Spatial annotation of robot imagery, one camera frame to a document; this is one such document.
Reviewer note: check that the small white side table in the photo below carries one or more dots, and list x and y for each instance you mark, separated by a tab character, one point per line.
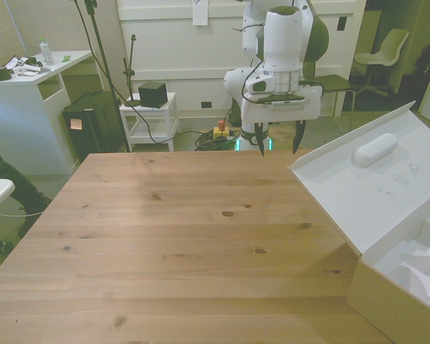
151	120

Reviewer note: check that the black cube box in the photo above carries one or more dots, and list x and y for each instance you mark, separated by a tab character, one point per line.
152	94

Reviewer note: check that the black tripod stand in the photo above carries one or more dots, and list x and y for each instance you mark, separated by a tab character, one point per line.
100	53

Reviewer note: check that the clear plastic bottle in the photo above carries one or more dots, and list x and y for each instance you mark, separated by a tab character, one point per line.
46	53

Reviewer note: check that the white swivel chair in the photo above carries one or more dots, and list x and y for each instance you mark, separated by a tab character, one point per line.
378	57

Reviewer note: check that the black wall outlet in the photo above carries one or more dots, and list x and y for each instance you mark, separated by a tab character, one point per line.
206	104

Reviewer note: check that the green sticky note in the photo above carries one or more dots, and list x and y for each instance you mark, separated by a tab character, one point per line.
67	58

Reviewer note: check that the white paper sheet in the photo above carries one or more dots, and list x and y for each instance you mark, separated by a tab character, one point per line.
200	12

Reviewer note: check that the black microphone stand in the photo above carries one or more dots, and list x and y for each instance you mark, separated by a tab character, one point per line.
130	75

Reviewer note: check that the white cardboard box with lid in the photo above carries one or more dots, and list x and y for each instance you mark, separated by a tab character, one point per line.
387	215

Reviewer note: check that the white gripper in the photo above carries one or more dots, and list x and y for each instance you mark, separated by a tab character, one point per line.
290	107

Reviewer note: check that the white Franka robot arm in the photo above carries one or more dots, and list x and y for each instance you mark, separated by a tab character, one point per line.
283	43

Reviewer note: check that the black computer tower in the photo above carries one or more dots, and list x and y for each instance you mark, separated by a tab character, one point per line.
89	125

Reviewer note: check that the green seat chair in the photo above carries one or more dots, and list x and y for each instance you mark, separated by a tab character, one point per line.
329	86

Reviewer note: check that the yellow emergency stop button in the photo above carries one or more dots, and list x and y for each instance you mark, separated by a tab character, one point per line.
221	131

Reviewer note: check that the white desk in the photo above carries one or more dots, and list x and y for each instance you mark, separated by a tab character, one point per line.
28	107

